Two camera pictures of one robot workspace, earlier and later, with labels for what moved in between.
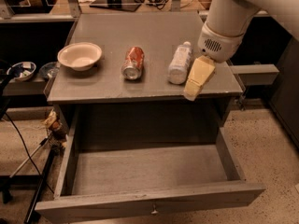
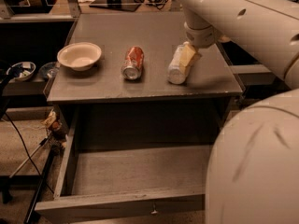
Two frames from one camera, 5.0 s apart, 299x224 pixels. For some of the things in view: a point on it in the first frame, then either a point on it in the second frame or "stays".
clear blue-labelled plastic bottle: (179, 63) stays
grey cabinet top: (122, 77) stays
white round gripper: (219, 45) to (202, 36)
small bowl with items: (21, 71) stays
